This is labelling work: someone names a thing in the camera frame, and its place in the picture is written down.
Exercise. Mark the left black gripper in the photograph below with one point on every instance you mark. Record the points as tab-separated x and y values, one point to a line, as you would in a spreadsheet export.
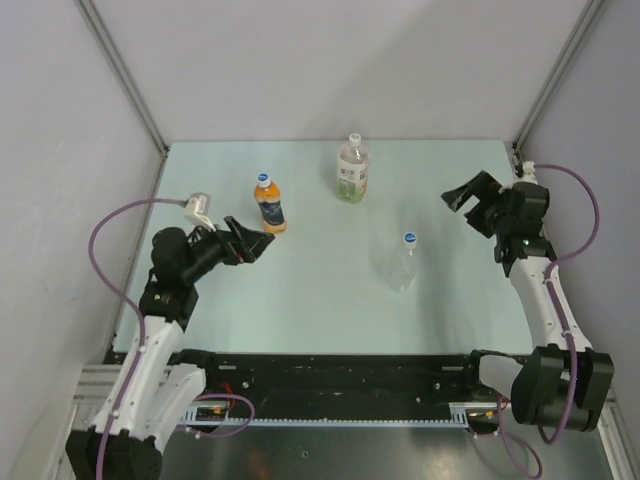
253	242

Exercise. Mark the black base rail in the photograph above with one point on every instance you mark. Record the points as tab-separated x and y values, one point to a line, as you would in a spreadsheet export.
362	387

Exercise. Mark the aluminium corner post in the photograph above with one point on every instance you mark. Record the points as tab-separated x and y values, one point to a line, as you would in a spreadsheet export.
576	40
105	42

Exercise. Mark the green label tea bottle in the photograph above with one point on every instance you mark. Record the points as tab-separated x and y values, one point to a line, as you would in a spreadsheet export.
352	169

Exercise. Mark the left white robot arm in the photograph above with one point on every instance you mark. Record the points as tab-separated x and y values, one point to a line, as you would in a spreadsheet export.
127	437

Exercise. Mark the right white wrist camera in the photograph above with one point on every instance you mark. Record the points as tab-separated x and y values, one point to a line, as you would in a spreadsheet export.
525	172

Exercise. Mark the clear plastic bottle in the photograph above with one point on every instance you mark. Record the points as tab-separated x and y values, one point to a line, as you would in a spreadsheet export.
401	266

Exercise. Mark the white slotted cable duct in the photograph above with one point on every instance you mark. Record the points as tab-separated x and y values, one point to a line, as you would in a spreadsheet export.
456	415

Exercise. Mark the left aluminium corner post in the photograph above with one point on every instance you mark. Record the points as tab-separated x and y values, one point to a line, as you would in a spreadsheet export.
105	42

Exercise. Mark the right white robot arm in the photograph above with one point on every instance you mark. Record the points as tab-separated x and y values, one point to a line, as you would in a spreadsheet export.
564	382

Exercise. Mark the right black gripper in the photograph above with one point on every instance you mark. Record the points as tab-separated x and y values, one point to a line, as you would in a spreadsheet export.
483	184

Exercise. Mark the orange milk tea bottle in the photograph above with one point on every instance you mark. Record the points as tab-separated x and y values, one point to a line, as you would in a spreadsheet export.
268	198

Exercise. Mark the right aluminium corner post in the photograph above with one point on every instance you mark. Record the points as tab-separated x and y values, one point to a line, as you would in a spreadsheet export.
576	40

